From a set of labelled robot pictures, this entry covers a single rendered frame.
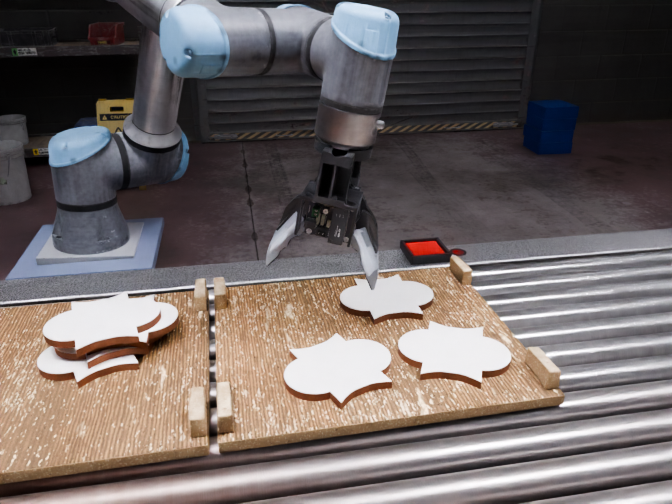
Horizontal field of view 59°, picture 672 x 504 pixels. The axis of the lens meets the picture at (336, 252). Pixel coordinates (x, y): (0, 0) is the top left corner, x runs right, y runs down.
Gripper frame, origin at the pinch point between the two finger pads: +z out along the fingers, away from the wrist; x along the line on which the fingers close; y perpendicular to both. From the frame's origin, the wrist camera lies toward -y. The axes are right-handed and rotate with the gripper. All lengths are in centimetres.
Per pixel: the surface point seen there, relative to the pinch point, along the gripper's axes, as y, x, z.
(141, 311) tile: 8.8, -21.9, 6.7
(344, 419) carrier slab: 19.9, 7.6, 6.5
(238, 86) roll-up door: -440, -144, 71
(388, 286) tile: -9.8, 9.9, 4.4
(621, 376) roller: 3.4, 41.9, 2.5
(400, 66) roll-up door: -488, -10, 33
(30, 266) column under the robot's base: -21, -59, 24
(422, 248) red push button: -29.0, 15.0, 5.0
